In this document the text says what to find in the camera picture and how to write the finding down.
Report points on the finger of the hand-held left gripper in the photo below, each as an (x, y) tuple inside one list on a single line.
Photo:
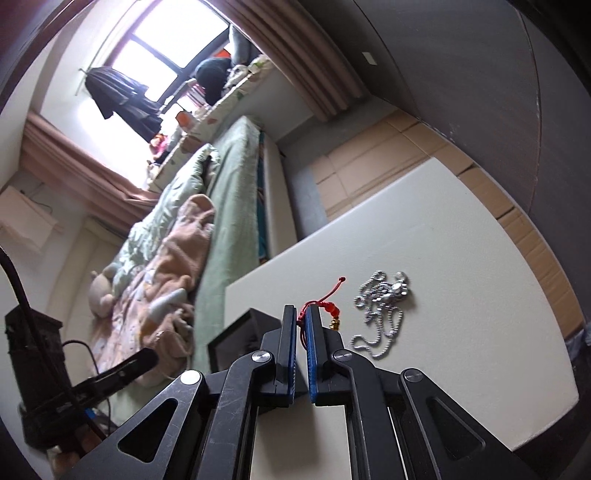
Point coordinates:
[(129, 364)]

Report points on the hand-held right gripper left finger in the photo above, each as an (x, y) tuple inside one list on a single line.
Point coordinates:
[(291, 355)]

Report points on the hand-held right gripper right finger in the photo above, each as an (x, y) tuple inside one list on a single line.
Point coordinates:
[(313, 360)]

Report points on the black jewelry box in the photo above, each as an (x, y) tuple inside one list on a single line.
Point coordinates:
[(235, 341)]

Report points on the person's left hand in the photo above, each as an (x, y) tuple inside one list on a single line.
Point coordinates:
[(87, 441)]

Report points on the beige plush toy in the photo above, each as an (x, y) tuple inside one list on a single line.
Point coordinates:
[(99, 295)]

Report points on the cream padded headboard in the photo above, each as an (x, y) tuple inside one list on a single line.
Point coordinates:
[(69, 272)]

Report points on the pink fleece blanket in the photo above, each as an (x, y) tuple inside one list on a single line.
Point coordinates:
[(166, 258)]

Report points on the bed with green sheet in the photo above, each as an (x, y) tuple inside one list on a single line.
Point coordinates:
[(231, 207)]

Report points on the white low table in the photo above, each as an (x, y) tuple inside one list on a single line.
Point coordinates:
[(461, 277)]

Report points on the light green duvet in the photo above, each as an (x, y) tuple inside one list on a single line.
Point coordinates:
[(180, 184)]

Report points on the pink curtain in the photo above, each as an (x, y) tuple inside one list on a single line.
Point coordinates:
[(69, 161), (300, 55)]

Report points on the cardboard floor sheets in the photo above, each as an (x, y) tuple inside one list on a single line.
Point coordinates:
[(360, 161)]

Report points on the pink and red toy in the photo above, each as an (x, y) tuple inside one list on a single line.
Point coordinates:
[(159, 145)]

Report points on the orange bag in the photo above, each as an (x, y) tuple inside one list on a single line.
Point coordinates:
[(186, 120)]

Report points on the printed window seat cushion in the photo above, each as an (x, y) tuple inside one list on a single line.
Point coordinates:
[(221, 104)]

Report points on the hanging dark clothes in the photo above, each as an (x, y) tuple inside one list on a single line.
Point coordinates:
[(115, 92)]

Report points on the dark clothes pile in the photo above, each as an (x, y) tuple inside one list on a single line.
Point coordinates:
[(212, 76)]

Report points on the dark grey wardrobe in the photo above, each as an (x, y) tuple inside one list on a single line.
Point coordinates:
[(461, 92)]

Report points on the grey pillow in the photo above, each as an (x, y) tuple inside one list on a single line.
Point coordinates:
[(242, 46)]

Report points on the window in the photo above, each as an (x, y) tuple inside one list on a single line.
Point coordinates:
[(161, 23)]

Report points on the white wall socket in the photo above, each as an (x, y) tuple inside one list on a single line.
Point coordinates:
[(370, 57)]

